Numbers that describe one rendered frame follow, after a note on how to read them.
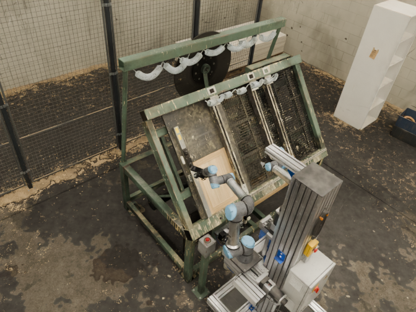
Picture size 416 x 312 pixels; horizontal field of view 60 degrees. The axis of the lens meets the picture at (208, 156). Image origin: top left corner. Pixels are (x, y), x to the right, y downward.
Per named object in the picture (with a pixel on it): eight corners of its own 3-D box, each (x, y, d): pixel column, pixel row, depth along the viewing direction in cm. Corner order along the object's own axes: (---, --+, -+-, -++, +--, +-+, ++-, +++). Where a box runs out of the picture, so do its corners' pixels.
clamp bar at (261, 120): (274, 175, 410) (290, 175, 390) (240, 76, 391) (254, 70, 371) (280, 172, 416) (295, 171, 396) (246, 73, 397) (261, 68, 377)
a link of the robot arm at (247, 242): (255, 252, 299) (258, 243, 290) (241, 257, 294) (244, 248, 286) (249, 241, 307) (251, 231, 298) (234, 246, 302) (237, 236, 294)
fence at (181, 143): (206, 217, 356) (208, 218, 353) (171, 128, 341) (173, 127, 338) (210, 215, 359) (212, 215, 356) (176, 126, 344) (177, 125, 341)
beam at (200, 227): (187, 240, 350) (193, 241, 341) (182, 229, 348) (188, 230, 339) (321, 155, 466) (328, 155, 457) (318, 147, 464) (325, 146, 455)
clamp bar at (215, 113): (239, 197, 381) (254, 197, 361) (200, 90, 362) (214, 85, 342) (246, 192, 386) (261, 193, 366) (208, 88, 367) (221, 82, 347)
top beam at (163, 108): (143, 122, 325) (147, 121, 317) (138, 111, 324) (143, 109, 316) (296, 64, 442) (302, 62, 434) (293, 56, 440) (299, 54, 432)
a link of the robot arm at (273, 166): (299, 199, 289) (264, 171, 326) (310, 195, 294) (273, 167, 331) (301, 187, 283) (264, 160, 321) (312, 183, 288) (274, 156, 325)
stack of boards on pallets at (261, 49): (205, 86, 727) (207, 60, 690) (174, 66, 782) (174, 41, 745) (281, 57, 859) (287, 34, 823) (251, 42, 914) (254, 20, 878)
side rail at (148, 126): (183, 229, 348) (189, 230, 339) (140, 122, 331) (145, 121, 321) (187, 226, 351) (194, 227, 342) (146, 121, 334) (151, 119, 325)
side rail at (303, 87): (314, 149, 460) (321, 148, 451) (288, 67, 442) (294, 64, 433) (318, 147, 464) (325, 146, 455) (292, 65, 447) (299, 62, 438)
